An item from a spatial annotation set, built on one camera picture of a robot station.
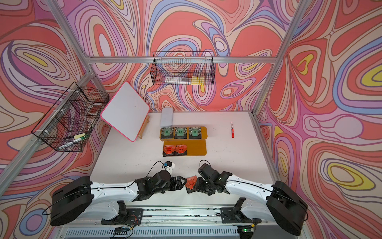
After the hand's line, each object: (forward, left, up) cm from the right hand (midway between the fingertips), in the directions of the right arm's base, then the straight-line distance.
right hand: (198, 193), depth 81 cm
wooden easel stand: (+47, +37, +5) cm, 60 cm away
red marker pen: (+40, -27, 0) cm, 48 cm away
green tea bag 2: (+31, +9, +15) cm, 35 cm away
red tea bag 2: (+27, +10, +1) cm, 29 cm away
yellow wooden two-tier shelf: (+29, +1, +1) cm, 29 cm away
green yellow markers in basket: (+20, +57, +28) cm, 67 cm away
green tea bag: (+31, +17, +15) cm, 38 cm away
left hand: (+4, +7, +5) cm, 9 cm away
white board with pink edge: (+37, +38, +29) cm, 60 cm away
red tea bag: (+26, +18, +2) cm, 32 cm away
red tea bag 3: (+6, +4, 0) cm, 7 cm away
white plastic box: (+57, +22, +2) cm, 61 cm away
